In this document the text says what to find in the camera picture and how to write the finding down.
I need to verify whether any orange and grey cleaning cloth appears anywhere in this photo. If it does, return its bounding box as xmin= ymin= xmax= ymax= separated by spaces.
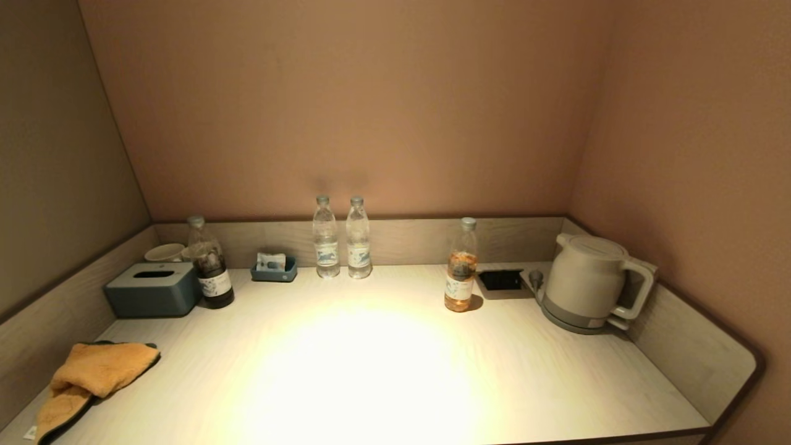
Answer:
xmin=34 ymin=341 xmax=161 ymax=444

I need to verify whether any light wood desk upstand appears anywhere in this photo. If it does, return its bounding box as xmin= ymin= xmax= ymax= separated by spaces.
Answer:
xmin=0 ymin=215 xmax=766 ymax=445

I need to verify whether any clear water bottle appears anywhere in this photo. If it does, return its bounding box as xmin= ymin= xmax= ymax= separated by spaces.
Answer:
xmin=346 ymin=197 xmax=373 ymax=279
xmin=312 ymin=195 xmax=341 ymax=279

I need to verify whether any amber tea plastic bottle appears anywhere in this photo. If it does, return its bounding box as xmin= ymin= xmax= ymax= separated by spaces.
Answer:
xmin=444 ymin=217 xmax=479 ymax=313

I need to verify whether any black recessed power socket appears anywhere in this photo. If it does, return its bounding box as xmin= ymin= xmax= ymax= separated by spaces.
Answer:
xmin=478 ymin=269 xmax=525 ymax=292

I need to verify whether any small blue-grey tray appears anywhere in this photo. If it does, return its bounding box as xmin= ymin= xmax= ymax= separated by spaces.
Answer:
xmin=250 ymin=256 xmax=298 ymax=283

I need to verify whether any dark drink plastic bottle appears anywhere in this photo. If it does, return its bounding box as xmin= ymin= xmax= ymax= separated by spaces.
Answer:
xmin=187 ymin=215 xmax=235 ymax=310

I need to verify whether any cream electric kettle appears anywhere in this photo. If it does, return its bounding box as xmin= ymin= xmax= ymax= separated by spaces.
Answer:
xmin=543 ymin=232 xmax=657 ymax=323

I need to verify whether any grey kettle base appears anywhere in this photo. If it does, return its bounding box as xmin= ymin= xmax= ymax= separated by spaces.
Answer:
xmin=539 ymin=295 xmax=632 ymax=336

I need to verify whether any white ceramic cup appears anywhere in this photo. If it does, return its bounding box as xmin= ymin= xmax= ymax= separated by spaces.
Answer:
xmin=144 ymin=243 xmax=189 ymax=263

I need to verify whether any blue-grey tissue box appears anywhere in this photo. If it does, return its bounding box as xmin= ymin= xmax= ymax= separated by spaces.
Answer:
xmin=103 ymin=262 xmax=202 ymax=318

